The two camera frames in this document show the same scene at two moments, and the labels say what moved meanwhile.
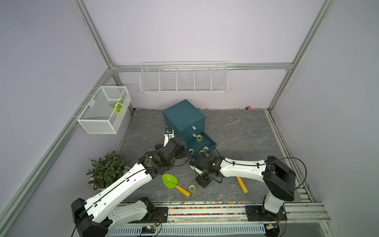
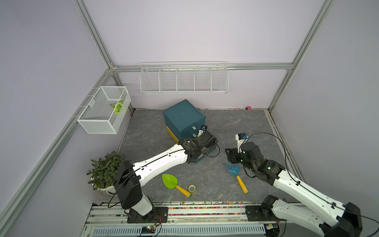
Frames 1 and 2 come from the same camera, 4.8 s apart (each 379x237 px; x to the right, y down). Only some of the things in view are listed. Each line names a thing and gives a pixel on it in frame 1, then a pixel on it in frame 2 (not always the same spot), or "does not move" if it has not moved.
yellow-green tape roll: (192, 188) does not move
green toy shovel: (171, 182) does not move
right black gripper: (201, 181) → (231, 156)
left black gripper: (183, 153) → (206, 150)
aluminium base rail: (234, 213) does not move
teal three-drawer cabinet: (188, 124) does not move
